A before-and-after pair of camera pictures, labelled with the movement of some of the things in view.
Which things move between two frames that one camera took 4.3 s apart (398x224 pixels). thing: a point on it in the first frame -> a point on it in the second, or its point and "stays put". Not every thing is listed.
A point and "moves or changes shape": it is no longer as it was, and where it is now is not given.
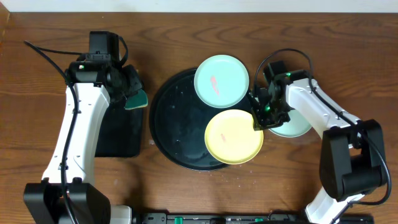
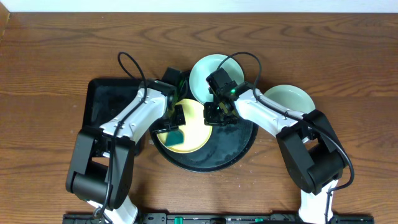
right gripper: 260,123 -> 209,119
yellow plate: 231,137 -> 196,134
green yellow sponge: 138,100 moves or changes shape
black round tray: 178,117 -> 227,144
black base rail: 211,218 stays put
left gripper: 131,86 -> 170,125
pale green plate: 221,81 stays put
